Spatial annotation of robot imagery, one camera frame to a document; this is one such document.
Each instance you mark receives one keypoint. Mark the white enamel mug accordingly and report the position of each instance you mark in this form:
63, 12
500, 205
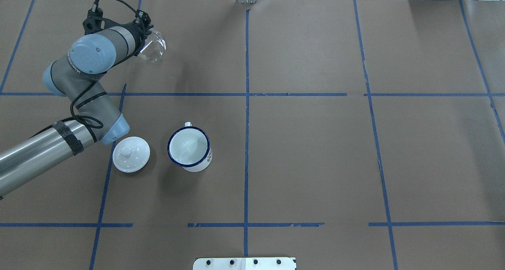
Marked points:
189, 147

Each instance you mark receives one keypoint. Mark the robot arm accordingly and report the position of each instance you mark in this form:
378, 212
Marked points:
94, 116

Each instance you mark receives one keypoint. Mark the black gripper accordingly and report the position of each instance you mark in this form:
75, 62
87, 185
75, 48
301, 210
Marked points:
137, 38

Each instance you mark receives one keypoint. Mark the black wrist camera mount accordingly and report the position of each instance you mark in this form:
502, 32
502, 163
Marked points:
94, 22

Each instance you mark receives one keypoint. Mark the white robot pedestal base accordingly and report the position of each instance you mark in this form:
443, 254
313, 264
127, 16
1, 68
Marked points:
245, 263

